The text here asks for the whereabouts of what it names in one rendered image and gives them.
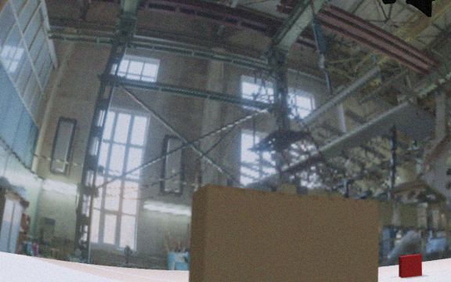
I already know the red square block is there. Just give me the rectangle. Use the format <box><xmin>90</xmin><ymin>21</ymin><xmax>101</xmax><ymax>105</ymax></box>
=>
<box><xmin>399</xmin><ymin>254</ymin><xmax>422</xmax><ymax>278</ymax></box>

